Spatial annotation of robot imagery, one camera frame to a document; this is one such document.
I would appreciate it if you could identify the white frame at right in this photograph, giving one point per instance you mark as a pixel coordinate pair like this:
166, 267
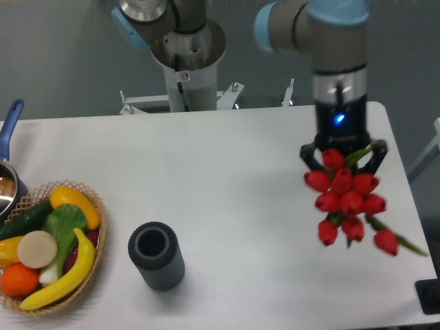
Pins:
426, 157

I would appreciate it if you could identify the green bok choy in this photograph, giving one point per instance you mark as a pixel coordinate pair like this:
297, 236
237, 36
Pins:
60, 224

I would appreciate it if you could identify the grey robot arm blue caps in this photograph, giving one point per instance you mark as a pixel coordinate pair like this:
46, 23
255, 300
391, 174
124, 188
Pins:
333, 33

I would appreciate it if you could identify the yellow bell pepper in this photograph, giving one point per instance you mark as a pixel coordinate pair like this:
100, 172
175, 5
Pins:
8, 251

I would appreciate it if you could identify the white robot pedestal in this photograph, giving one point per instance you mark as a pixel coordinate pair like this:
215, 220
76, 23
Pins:
190, 62

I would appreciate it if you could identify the white metal base frame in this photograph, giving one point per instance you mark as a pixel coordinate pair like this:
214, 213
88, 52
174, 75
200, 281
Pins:
232, 98

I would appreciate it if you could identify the woven wicker basket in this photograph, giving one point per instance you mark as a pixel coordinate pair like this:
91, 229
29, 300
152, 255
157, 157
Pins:
35, 197

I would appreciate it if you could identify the dark grey ribbed vase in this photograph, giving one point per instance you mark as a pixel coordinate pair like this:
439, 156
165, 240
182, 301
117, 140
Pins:
154, 250

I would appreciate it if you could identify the green cucumber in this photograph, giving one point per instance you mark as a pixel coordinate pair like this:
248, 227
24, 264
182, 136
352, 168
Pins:
30, 220

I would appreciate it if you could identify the dark red vegetable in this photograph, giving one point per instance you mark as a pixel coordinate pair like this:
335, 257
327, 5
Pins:
92, 235

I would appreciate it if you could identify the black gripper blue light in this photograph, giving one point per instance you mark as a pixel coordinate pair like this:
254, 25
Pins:
343, 127

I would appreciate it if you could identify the red tulip bouquet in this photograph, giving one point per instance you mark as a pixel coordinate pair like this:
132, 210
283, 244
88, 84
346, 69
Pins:
349, 201

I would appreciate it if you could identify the beige round disc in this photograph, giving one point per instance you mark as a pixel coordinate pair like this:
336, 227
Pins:
37, 249

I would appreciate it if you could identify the yellow banana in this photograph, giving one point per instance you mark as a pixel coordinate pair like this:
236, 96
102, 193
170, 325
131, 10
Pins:
68, 282

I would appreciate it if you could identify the blue handled saucepan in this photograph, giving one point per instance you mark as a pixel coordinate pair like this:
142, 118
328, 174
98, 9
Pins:
12, 188

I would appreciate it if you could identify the black device at edge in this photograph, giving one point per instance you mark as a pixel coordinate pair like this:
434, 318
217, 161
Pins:
428, 295

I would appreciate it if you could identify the orange fruit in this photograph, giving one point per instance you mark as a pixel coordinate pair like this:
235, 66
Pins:
19, 280

